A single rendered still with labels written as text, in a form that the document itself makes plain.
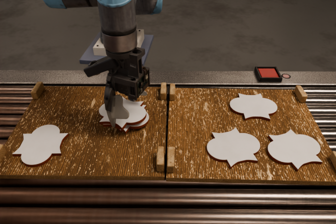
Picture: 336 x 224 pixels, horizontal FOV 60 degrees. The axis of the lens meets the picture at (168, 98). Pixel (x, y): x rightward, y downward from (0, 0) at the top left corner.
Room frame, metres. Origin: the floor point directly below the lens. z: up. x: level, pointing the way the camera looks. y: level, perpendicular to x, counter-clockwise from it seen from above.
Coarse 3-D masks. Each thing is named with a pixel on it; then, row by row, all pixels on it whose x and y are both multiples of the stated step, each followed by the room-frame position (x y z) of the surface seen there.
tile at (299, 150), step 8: (272, 136) 0.53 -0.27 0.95; (280, 136) 0.53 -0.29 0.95; (288, 136) 0.53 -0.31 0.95; (296, 136) 0.53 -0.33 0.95; (304, 136) 0.53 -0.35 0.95; (272, 144) 0.50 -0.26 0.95; (280, 144) 0.50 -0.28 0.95; (288, 144) 0.50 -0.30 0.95; (296, 144) 0.50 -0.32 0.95; (304, 144) 0.50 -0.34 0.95; (312, 144) 0.50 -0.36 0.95; (272, 152) 0.48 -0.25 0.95; (280, 152) 0.48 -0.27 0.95; (288, 152) 0.48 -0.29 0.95; (296, 152) 0.48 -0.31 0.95; (304, 152) 0.48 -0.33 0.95; (312, 152) 0.48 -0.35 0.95; (280, 160) 0.45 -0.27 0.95; (288, 160) 0.45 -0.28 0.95; (296, 160) 0.45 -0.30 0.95; (304, 160) 0.45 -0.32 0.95; (312, 160) 0.45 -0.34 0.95; (320, 160) 0.45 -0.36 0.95; (296, 168) 0.43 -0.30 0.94
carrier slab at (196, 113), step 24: (192, 96) 0.71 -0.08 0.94; (216, 96) 0.71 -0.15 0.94; (264, 96) 0.71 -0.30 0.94; (288, 96) 0.71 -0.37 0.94; (168, 120) 0.60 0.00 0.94; (192, 120) 0.60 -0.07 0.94; (216, 120) 0.60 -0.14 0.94; (240, 120) 0.60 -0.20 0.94; (264, 120) 0.60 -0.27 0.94; (288, 120) 0.60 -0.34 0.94; (312, 120) 0.60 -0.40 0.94; (168, 144) 0.51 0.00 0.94; (192, 144) 0.51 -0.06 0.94; (264, 144) 0.51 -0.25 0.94; (192, 168) 0.44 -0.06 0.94; (216, 168) 0.44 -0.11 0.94; (240, 168) 0.44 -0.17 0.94; (264, 168) 0.44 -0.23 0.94; (288, 168) 0.44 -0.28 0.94; (312, 168) 0.44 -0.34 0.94
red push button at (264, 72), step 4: (260, 68) 0.88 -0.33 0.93; (264, 68) 0.88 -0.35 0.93; (268, 68) 0.88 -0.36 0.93; (272, 68) 0.88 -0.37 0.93; (260, 72) 0.86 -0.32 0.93; (264, 72) 0.86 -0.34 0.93; (268, 72) 0.86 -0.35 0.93; (272, 72) 0.86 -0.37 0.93; (264, 76) 0.83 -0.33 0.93; (268, 76) 0.83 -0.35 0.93; (272, 76) 0.83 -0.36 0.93; (276, 76) 0.83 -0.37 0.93
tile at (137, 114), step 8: (104, 104) 0.63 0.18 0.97; (128, 104) 0.63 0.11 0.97; (136, 104) 0.62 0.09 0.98; (104, 112) 0.59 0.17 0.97; (136, 112) 0.59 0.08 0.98; (144, 112) 0.59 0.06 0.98; (104, 120) 0.56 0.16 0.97; (120, 120) 0.56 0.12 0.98; (128, 120) 0.56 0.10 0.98; (136, 120) 0.56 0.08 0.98; (120, 128) 0.54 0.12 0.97
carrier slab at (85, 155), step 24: (48, 96) 0.71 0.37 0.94; (72, 96) 0.71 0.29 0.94; (96, 96) 0.71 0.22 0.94; (144, 96) 0.71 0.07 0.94; (24, 120) 0.60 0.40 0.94; (48, 120) 0.60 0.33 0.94; (72, 120) 0.60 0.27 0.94; (96, 120) 0.60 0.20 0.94; (72, 144) 0.51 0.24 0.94; (96, 144) 0.51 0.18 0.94; (120, 144) 0.51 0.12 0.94; (144, 144) 0.51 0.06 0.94; (0, 168) 0.44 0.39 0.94; (24, 168) 0.44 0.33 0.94; (48, 168) 0.44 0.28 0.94; (72, 168) 0.44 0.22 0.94; (96, 168) 0.44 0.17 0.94; (120, 168) 0.44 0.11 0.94; (144, 168) 0.44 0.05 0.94
